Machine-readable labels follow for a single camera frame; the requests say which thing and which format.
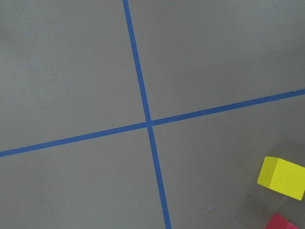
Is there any yellow cube block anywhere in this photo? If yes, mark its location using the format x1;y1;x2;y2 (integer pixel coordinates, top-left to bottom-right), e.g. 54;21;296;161
257;156;305;200

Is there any red cube block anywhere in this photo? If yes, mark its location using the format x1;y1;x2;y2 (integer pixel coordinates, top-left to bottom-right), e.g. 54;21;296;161
265;213;298;229

